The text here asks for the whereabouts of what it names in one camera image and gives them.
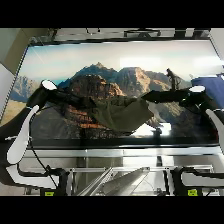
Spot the olive green shirt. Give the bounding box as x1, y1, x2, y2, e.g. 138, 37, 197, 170
79, 94, 155, 133

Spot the black cable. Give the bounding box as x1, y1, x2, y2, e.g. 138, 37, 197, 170
27, 132, 60, 190

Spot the blue garment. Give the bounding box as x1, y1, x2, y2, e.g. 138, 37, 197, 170
190, 75, 224, 111

